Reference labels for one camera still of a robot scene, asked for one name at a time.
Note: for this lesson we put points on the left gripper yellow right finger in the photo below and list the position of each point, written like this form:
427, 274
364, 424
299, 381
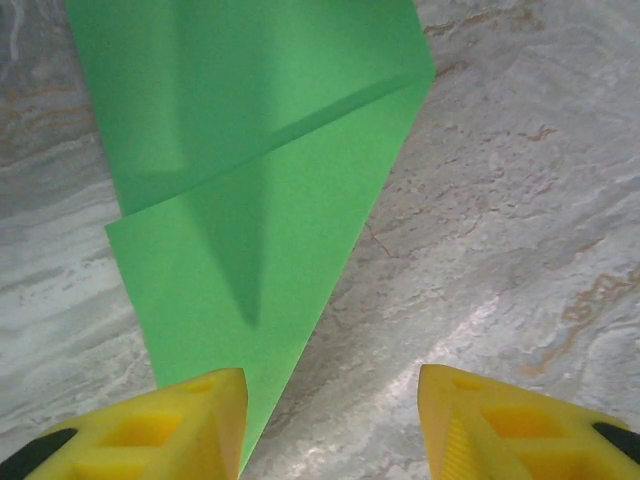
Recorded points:
450, 450

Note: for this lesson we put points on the green square paper sheet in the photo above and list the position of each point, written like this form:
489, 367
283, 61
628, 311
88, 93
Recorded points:
250, 150

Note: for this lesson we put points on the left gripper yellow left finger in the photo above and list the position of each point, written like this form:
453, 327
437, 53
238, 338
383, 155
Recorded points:
215, 450

